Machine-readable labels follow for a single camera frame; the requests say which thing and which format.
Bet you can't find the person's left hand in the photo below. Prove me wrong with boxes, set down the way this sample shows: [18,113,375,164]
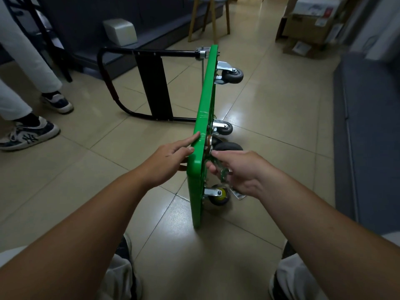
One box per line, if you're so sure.
[137,131,200,188]

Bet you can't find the person's right hand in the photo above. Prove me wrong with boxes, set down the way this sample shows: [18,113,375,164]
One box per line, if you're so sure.
[206,150,277,200]

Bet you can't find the green platform trolley deck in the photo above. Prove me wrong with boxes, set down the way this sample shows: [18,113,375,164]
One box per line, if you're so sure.
[97,44,221,229]

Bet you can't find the person's left forearm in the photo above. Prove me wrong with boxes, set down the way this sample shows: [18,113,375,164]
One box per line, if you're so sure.
[0,170,154,300]

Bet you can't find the person's right forearm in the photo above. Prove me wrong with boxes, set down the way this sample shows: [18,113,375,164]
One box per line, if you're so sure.
[259,171,400,300]

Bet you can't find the person's dark shoe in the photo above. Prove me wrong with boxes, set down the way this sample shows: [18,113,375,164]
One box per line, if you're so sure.
[115,233,143,299]
[268,240,298,300]

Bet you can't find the person's light trousers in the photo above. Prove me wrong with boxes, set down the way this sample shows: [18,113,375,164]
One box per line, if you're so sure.
[0,231,400,300]

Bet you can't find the white box on shelf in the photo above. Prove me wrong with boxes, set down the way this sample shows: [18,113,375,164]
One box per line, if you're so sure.
[103,18,138,47]

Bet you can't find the wooden stool legs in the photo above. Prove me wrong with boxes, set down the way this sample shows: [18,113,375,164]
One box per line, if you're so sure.
[187,0,231,44]

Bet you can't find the open cardboard box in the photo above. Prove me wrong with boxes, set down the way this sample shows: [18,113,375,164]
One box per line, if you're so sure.
[275,0,349,45]

